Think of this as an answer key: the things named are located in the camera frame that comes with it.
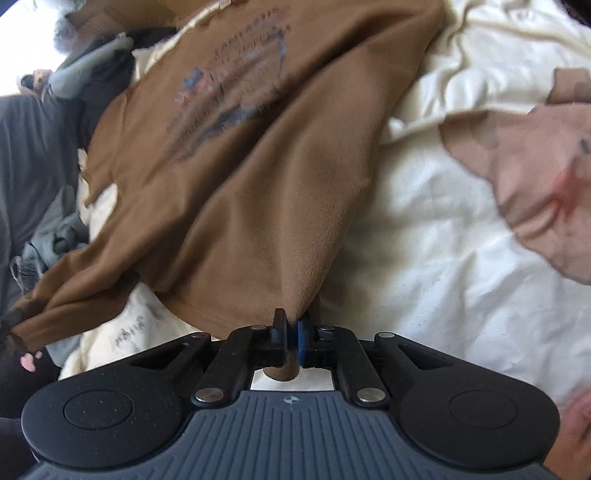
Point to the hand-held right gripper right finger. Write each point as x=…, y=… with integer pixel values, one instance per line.
x=304, y=341

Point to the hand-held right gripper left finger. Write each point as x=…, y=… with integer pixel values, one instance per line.
x=279, y=332

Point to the brown printed t-shirt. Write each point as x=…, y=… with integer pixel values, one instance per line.
x=231, y=184

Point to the cream bear-print bed sheet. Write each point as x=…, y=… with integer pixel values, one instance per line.
x=415, y=230

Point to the grey elastic-waist pants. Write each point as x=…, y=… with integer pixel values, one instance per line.
x=55, y=235

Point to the black paw-print slipper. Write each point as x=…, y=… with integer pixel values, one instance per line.
x=18, y=387

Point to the dark grey pillow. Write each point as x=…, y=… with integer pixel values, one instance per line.
x=32, y=161

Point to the brown teddy bear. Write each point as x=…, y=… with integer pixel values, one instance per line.
x=39, y=78

